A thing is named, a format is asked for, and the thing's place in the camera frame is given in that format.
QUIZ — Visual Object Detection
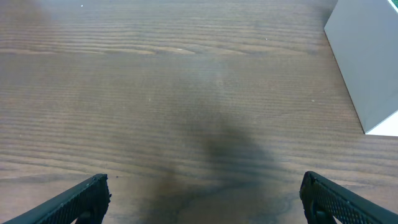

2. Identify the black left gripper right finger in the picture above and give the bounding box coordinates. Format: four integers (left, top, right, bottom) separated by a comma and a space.
299, 171, 397, 224

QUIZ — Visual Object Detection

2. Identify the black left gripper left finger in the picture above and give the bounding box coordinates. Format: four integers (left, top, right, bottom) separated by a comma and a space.
6, 174, 111, 224

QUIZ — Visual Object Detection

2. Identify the white square cardboard box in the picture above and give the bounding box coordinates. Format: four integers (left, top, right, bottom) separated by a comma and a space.
324, 0, 397, 136

